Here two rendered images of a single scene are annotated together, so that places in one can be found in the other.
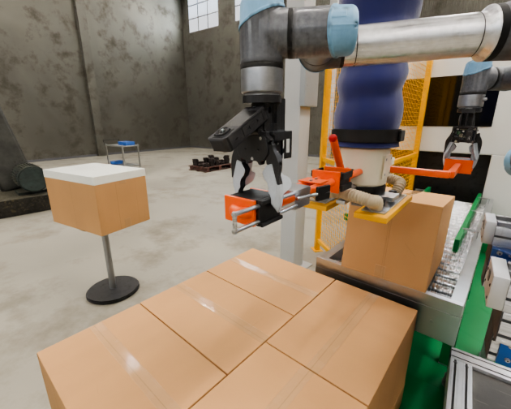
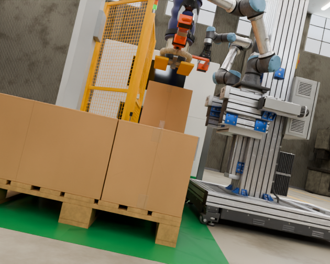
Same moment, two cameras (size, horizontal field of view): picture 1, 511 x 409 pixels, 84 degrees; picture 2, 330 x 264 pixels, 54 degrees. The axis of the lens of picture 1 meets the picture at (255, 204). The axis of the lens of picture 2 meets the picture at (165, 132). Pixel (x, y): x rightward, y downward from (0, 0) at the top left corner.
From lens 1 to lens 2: 175 cm
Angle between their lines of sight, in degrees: 45
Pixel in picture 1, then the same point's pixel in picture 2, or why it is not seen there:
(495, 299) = (227, 94)
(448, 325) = not seen: hidden behind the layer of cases
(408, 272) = (176, 123)
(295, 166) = (81, 79)
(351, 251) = (146, 114)
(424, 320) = not seen: hidden behind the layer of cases
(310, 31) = not seen: outside the picture
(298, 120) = (89, 45)
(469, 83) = (209, 34)
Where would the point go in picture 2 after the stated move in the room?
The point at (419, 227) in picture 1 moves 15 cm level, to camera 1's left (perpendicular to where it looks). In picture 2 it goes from (182, 99) to (170, 95)
